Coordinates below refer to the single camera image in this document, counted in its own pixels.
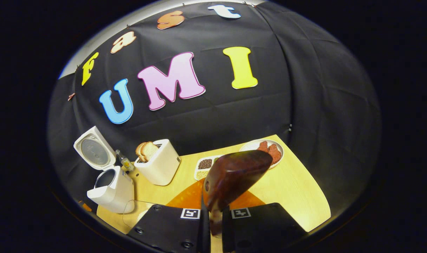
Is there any small glass bottle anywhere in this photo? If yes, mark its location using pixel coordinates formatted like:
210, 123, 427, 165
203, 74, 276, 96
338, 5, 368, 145
115, 149, 135, 172

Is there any white toaster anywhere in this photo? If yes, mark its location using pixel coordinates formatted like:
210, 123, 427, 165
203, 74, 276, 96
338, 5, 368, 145
134, 139, 181, 186

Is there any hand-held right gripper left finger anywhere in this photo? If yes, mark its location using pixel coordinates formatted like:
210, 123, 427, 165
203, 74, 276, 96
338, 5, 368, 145
127, 179, 211, 253

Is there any clear plastic container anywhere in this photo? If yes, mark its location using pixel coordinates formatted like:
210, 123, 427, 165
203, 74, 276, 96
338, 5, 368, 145
122, 200, 158, 229

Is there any bread slice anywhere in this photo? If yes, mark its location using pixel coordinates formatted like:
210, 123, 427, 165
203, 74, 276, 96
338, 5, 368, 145
135, 142, 146, 162
140, 141, 159, 162

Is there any white divided dish of beans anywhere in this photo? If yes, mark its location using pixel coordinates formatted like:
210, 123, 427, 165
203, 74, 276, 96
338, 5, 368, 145
194, 155, 224, 181

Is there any dark wooden spoon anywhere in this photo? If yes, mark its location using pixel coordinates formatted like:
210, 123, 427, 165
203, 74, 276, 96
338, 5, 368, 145
202, 150, 273, 236

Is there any white rice cooker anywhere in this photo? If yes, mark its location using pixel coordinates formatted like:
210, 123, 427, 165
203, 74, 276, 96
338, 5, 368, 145
73, 125, 135, 214

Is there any black backdrop cloth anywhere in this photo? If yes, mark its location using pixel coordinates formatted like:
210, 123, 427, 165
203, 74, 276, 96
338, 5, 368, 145
47, 0, 381, 225

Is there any white round plate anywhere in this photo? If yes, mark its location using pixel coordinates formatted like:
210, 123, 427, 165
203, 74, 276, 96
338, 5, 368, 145
239, 139, 284, 169

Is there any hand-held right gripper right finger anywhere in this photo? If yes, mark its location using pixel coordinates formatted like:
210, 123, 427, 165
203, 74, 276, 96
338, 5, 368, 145
222, 192, 308, 253

